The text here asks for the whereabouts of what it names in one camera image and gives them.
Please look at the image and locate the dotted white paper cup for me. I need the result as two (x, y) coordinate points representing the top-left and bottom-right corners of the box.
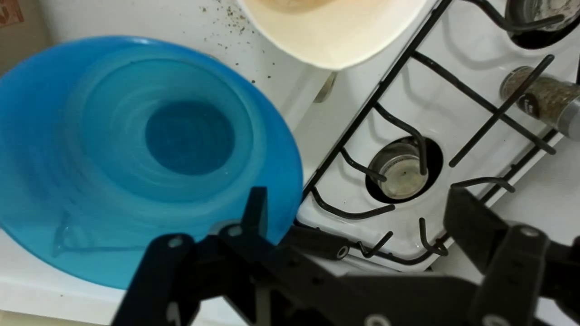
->
(235, 0), (431, 72)

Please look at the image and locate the black stove grate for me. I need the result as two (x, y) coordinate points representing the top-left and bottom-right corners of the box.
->
(297, 0), (580, 268)

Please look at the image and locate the blue translucent plastic cup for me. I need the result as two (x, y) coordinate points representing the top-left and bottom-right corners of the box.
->
(0, 34), (306, 291)

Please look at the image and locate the gas stove burner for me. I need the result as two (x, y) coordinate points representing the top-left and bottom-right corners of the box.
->
(504, 0), (580, 50)
(364, 133), (446, 204)

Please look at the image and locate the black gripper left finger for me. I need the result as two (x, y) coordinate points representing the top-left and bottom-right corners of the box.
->
(107, 184), (342, 326)

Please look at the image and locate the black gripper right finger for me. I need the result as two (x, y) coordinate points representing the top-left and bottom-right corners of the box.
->
(442, 186), (580, 326)

